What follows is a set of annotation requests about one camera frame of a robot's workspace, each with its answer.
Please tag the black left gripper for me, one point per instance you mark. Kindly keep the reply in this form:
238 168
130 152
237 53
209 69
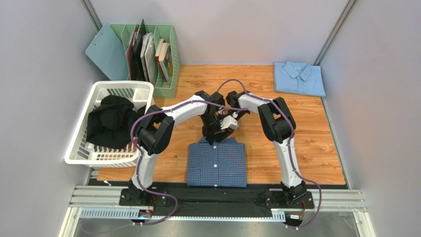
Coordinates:
211 136

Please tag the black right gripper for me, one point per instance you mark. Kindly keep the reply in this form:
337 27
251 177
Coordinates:
235 108

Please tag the blue checked long sleeve shirt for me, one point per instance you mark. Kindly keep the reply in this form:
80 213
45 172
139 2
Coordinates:
221 164

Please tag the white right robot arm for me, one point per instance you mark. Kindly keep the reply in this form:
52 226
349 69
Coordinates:
279 127

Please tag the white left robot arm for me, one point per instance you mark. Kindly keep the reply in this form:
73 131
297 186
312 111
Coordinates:
153 132

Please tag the folded light blue shirt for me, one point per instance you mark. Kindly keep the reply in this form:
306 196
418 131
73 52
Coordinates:
298 78

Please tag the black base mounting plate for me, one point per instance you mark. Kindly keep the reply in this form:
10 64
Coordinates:
255 200

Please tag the white paper folder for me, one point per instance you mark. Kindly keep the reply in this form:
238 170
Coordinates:
148 59

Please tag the red spine book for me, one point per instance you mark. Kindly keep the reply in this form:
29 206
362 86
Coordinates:
163 56

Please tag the black shirt in basket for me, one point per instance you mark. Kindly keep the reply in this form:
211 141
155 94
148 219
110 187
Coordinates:
109 124

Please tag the green plastic file rack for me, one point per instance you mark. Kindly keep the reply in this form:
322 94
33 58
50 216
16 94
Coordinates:
166 32

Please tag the dark brown folder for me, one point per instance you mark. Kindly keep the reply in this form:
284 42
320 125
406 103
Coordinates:
133 52

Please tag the light blue clipboard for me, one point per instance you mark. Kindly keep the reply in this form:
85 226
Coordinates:
106 51

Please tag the white plastic laundry basket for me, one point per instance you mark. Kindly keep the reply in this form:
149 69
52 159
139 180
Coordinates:
140 93

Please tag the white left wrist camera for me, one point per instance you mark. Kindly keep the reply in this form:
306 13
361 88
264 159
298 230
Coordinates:
229 122

